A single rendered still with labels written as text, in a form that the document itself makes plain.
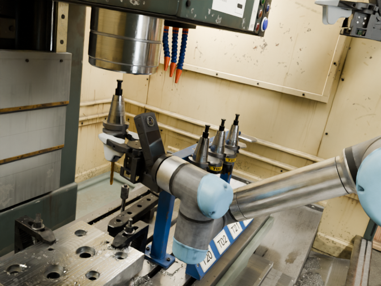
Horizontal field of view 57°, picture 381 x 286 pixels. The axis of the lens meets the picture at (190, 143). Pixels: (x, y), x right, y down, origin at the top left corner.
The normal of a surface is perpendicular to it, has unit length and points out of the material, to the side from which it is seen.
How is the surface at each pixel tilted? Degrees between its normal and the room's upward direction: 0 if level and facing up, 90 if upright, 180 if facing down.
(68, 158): 90
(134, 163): 91
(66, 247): 0
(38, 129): 90
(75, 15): 90
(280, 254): 24
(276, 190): 71
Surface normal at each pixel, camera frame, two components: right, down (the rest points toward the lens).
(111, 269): 0.16, -0.94
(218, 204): 0.73, 0.33
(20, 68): 0.86, 0.29
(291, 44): -0.49, 0.19
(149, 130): 0.74, -0.19
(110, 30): -0.27, 0.26
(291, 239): -0.05, -0.77
